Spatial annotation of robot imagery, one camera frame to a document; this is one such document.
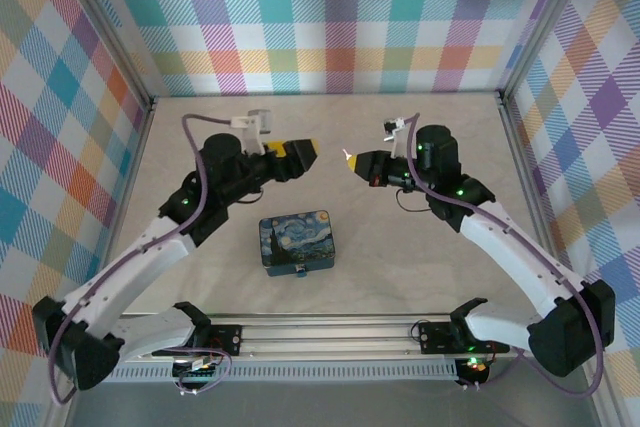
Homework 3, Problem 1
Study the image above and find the aluminium side rail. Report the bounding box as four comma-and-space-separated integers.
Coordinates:
497, 90, 584, 298
87, 96, 159, 321

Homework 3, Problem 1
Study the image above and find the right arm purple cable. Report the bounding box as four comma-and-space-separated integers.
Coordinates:
404, 113, 604, 393

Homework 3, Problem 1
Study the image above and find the starry night tin box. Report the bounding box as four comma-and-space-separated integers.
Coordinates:
258, 210, 337, 278

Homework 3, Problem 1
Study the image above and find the aluminium frame post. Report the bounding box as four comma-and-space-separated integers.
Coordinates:
499, 0, 599, 103
53, 0, 157, 113

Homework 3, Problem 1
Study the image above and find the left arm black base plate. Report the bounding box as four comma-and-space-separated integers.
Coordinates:
151, 324, 245, 359

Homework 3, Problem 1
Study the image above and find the thin black wire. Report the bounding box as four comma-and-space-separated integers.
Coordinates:
233, 185, 265, 207
393, 186, 430, 214

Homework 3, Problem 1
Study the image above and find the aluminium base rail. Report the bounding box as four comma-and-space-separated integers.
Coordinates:
107, 313, 526, 364

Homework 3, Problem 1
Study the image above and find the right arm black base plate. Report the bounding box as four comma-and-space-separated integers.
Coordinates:
417, 321, 511, 355

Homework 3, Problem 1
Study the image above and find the grey slotted cable duct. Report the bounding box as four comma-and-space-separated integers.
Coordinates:
79, 360, 460, 382

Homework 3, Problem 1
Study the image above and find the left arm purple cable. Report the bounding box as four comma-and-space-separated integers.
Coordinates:
47, 113, 251, 406

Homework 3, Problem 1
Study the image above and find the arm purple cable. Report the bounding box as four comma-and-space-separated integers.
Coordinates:
47, 113, 251, 406
404, 113, 604, 393

